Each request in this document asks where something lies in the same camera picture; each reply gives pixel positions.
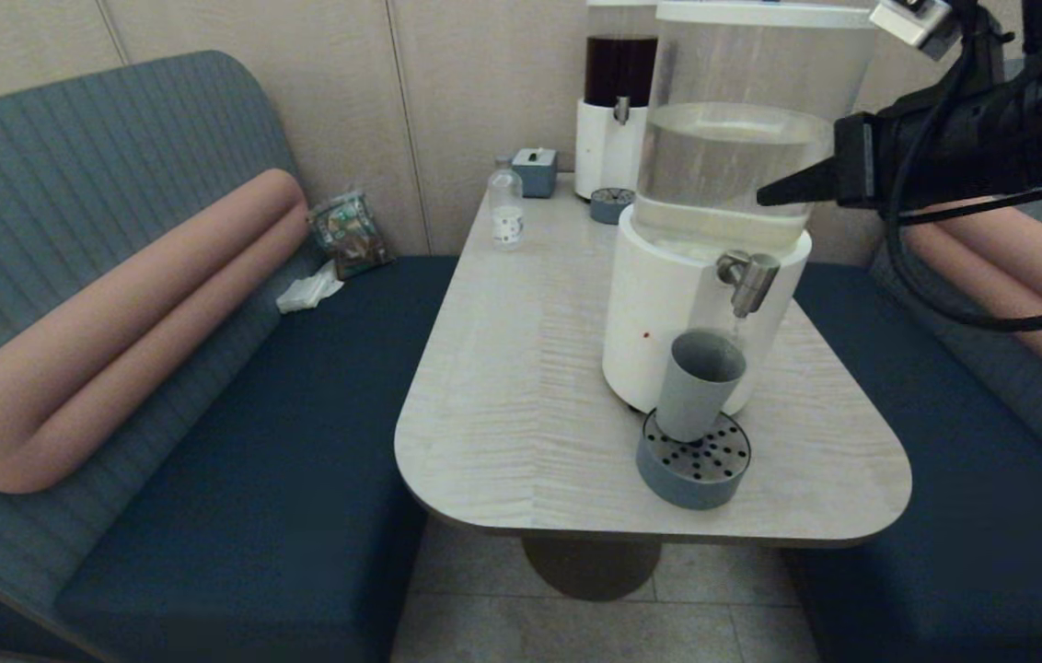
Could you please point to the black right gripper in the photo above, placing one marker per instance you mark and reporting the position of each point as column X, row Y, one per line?
column 935, row 157

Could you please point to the large steel dispenser tap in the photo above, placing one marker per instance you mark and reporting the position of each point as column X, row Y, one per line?
column 749, row 276

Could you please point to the grey plastic cup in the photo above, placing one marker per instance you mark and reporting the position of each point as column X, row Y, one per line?
column 696, row 396

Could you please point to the large clear water dispenser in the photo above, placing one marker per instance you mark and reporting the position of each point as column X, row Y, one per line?
column 668, row 304

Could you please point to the white dispenser lid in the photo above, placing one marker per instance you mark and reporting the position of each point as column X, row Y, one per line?
column 760, row 15

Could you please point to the small blue drip tray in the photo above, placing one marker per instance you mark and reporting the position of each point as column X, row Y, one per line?
column 607, row 212

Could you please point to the small steel dispenser tap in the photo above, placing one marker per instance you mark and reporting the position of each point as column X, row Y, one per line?
column 620, row 110

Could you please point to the dark drink dispenser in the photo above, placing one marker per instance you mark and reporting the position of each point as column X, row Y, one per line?
column 599, row 147

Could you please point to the pink bolster cushion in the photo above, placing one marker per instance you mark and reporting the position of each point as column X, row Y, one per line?
column 1036, row 276
column 116, row 322

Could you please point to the blue-grey tissue box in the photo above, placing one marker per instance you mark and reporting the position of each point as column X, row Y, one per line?
column 535, row 177

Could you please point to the small clear bottle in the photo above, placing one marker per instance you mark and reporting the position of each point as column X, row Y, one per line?
column 504, row 204

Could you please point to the blue upholstered bench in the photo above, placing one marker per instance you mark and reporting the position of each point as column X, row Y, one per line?
column 254, row 460
column 944, row 460

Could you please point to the large blue drip tray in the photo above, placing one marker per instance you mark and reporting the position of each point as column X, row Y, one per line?
column 687, row 488

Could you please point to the patterned snack bag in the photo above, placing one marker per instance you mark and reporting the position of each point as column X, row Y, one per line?
column 351, row 233

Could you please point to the crumpled white tissue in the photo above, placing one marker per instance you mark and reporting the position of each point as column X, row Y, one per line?
column 305, row 293

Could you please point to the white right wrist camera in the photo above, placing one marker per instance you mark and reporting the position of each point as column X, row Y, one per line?
column 917, row 20

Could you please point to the ribbed table pedestal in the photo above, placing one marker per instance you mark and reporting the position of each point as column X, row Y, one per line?
column 590, row 566

